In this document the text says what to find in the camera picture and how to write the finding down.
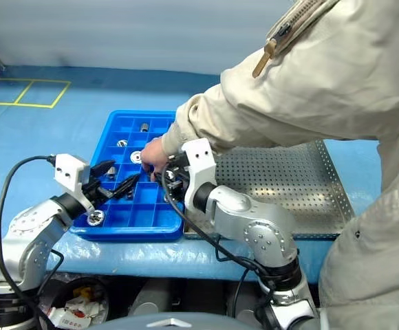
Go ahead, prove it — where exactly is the person in beige jacket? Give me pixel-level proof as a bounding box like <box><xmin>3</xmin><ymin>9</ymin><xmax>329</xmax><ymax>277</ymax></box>
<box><xmin>219</xmin><ymin>0</ymin><xmax>399</xmax><ymax>330</ymax></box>

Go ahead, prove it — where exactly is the blue plastic table cover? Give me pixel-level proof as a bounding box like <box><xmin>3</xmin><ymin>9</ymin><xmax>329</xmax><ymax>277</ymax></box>
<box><xmin>0</xmin><ymin>65</ymin><xmax>385</xmax><ymax>283</ymax></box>

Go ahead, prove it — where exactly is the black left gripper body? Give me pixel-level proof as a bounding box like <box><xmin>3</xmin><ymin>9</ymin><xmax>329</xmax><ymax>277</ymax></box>
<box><xmin>81</xmin><ymin>168</ymin><xmax>109</xmax><ymax>206</ymax></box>

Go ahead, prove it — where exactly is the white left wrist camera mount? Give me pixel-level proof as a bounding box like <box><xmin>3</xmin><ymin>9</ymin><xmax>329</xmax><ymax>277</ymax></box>
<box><xmin>54</xmin><ymin>153</ymin><xmax>94</xmax><ymax>212</ymax></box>

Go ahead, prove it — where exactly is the person's bare hand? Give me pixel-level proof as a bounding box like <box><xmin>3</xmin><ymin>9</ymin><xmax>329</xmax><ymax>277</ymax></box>
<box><xmin>140</xmin><ymin>136</ymin><xmax>170</xmax><ymax>175</ymax></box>

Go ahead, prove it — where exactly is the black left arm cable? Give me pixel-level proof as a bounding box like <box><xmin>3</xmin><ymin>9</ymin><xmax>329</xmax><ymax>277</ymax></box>
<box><xmin>0</xmin><ymin>154</ymin><xmax>65</xmax><ymax>330</ymax></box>

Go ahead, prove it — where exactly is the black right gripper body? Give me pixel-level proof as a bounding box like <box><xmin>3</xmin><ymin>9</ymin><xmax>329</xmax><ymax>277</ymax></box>
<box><xmin>166</xmin><ymin>153</ymin><xmax>191</xmax><ymax>194</ymax></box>

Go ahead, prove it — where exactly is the grey robot torso shell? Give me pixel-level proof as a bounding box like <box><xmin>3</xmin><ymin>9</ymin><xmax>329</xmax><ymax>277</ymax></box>
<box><xmin>96</xmin><ymin>311</ymin><xmax>241</xmax><ymax>330</ymax></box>

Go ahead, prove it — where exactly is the perforated metal tray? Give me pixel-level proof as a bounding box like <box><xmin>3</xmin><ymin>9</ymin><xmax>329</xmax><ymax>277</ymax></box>
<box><xmin>182</xmin><ymin>139</ymin><xmax>357</xmax><ymax>241</ymax></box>

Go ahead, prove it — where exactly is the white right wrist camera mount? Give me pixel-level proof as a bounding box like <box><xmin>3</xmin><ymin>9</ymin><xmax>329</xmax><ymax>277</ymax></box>
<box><xmin>180</xmin><ymin>137</ymin><xmax>218</xmax><ymax>207</ymax></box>

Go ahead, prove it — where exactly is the black waste bin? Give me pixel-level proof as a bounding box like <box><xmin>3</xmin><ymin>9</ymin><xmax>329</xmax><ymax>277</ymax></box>
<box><xmin>37</xmin><ymin>276</ymin><xmax>113</xmax><ymax>330</ymax></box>

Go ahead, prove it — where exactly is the grey rounded cylinder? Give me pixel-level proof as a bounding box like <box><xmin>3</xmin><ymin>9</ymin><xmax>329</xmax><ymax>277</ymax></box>
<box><xmin>226</xmin><ymin>291</ymin><xmax>255</xmax><ymax>319</ymax></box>
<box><xmin>130</xmin><ymin>278</ymin><xmax>171</xmax><ymax>316</ymax></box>

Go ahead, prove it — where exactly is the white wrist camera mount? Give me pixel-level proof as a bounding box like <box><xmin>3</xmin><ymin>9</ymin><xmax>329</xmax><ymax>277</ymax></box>
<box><xmin>54</xmin><ymin>153</ymin><xmax>94</xmax><ymax>212</ymax></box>
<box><xmin>180</xmin><ymin>137</ymin><xmax>218</xmax><ymax>207</ymax></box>

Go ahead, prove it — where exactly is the blue compartment tray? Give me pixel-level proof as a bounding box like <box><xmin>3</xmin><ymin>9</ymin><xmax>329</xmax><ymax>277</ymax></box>
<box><xmin>69</xmin><ymin>109</ymin><xmax>186</xmax><ymax>241</ymax></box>

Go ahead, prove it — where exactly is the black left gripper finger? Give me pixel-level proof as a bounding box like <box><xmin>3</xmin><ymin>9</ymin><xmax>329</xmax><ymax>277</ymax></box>
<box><xmin>99</xmin><ymin>173</ymin><xmax>141</xmax><ymax>201</ymax></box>
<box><xmin>89</xmin><ymin>159</ymin><xmax>116</xmax><ymax>180</ymax></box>

